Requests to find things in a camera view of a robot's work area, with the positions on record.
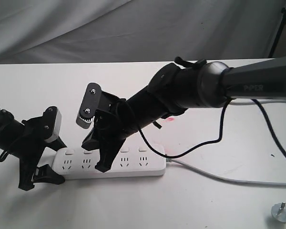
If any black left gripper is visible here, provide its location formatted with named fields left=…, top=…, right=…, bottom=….
left=18, top=115, right=67, bottom=190

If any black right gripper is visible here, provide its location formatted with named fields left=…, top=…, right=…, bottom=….
left=82, top=92, right=126, bottom=172

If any white five-outlet power strip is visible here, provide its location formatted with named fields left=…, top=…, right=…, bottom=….
left=52, top=145, right=166, bottom=180

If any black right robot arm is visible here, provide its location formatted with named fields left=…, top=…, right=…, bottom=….
left=76, top=57, right=286, bottom=172

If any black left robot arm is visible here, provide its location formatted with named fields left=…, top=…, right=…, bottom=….
left=0, top=106, right=66, bottom=191

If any grey backdrop cloth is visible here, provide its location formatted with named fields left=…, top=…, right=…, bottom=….
left=0, top=0, right=286, bottom=64

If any white three-pin plug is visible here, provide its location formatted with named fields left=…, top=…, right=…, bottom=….
left=271, top=202, right=286, bottom=223

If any black tripod stand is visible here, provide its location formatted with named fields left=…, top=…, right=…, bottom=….
left=268, top=5, right=286, bottom=58

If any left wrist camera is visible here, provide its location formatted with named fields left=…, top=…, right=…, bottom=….
left=42, top=106, right=62, bottom=143

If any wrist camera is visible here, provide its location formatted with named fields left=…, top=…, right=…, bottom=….
left=42, top=106, right=62, bottom=143
left=76, top=83, right=102, bottom=129

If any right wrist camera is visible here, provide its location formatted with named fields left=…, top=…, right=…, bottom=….
left=76, top=83, right=102, bottom=129

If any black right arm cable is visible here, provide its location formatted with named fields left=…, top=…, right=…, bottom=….
left=114, top=97, right=286, bottom=167

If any grey power cord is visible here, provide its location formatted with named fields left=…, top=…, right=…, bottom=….
left=165, top=97, right=286, bottom=186

